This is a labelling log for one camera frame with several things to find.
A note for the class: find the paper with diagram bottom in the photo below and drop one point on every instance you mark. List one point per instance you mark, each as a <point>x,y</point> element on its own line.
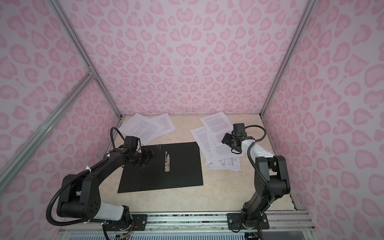
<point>232,164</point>

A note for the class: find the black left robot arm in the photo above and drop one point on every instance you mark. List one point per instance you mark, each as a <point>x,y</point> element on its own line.
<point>79,200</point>

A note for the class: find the diagonal aluminium frame bar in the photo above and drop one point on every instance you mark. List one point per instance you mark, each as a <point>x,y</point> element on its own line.
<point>23,155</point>

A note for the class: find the red folder black inside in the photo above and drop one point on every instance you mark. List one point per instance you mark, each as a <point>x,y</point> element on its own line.
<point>173,166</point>

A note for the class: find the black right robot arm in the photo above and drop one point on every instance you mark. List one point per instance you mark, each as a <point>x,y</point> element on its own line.
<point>271,183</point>

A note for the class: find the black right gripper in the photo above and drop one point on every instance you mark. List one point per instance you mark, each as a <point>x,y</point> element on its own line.
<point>226,138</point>

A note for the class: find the right corner aluminium post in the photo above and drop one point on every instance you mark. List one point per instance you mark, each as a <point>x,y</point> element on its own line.
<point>297,34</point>

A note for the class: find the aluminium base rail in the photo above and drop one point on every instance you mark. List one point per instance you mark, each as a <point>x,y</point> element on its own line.
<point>284,225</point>

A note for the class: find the left corner aluminium post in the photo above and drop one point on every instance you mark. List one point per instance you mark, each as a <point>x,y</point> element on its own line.
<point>79,46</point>

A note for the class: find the corner aluminium post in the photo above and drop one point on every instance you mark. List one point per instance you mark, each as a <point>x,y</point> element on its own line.
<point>79,46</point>
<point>297,34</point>

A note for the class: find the printed paper stack top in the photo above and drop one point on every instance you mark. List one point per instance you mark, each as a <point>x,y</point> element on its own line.
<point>208,147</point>

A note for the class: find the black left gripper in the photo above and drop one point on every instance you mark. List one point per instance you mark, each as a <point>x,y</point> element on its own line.
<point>147,158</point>

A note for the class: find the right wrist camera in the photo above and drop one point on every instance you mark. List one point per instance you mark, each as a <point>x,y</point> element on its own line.
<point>239,130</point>

